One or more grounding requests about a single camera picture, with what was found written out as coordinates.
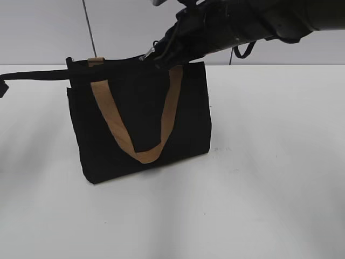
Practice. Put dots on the tan bag handle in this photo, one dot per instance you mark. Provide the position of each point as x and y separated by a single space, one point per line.
111 115
95 61

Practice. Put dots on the black canvas tote bag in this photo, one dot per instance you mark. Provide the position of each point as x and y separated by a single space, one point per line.
139 89

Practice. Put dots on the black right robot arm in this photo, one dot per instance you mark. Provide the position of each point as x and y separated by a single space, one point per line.
290 21

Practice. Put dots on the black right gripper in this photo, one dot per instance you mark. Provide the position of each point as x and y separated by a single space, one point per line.
209 27

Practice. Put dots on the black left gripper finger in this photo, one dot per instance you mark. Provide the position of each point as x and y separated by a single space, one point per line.
51 75

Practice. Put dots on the tan front bag handle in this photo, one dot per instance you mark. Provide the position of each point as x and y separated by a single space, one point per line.
111 115

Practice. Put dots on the tan rear bag handle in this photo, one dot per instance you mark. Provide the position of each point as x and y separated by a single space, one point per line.
95 61

